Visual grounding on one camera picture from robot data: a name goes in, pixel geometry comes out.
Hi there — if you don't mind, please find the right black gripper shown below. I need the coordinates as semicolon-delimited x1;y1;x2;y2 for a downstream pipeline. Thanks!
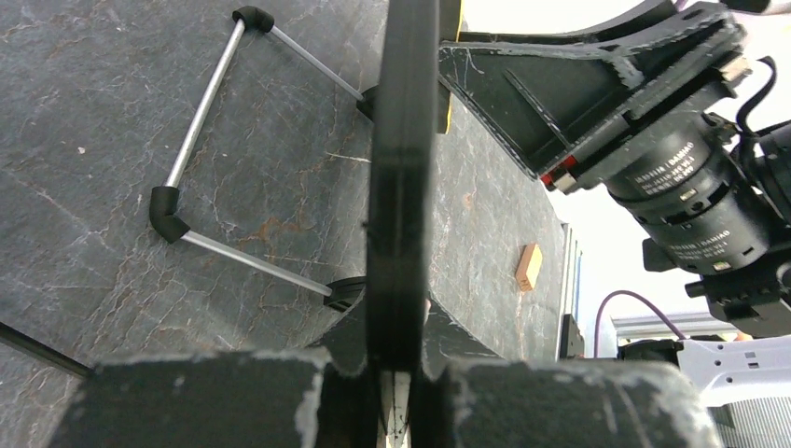
445;0;746;189

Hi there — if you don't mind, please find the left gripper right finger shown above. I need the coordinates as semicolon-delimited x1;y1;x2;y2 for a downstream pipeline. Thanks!
410;358;724;448

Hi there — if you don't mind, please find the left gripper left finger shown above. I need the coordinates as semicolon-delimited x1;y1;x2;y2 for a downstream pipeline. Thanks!
49;349;365;447

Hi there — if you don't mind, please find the black framed whiteboard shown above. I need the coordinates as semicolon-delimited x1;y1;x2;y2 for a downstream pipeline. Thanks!
364;0;441;448

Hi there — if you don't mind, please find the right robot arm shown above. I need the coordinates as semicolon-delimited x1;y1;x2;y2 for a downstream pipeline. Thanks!
438;1;790;407

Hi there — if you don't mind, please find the flat wooden block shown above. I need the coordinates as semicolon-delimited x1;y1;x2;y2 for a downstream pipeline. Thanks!
514;243;543;293

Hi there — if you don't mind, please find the black tripod stand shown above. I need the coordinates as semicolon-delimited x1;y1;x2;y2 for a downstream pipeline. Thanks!
1;323;91;379

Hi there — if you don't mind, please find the aluminium frame rail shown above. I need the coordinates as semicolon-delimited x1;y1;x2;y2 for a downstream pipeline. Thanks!
556;222;737;359

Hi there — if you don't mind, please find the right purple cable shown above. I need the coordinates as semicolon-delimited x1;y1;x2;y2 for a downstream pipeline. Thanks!
592;288;688;360

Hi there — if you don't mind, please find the whiteboard wire stand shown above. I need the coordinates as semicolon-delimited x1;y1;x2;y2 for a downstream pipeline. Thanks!
147;5;378;314

